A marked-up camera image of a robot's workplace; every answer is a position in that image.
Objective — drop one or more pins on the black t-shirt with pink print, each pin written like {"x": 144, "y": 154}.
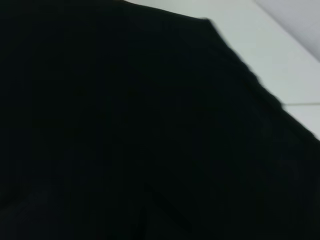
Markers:
{"x": 125, "y": 125}

